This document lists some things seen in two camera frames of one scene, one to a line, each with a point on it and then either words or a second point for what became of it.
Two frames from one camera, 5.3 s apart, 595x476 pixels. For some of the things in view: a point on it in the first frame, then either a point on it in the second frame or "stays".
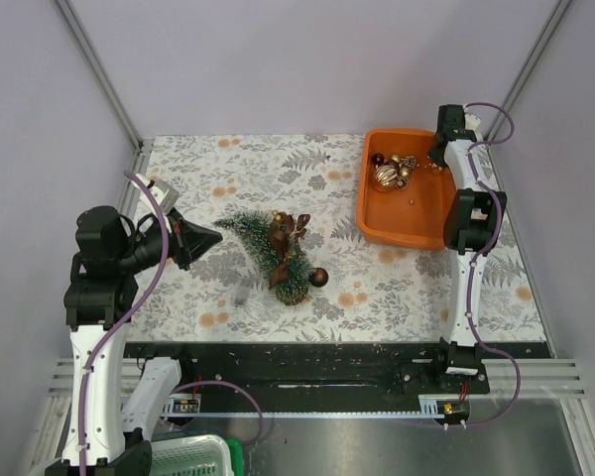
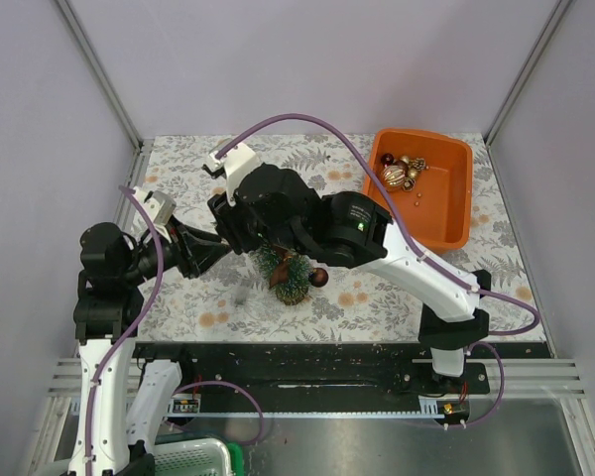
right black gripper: x=436 y=159 to x=227 y=220
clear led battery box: x=241 y=295 stays
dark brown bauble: x=318 y=277 stays
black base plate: x=332 y=368 stays
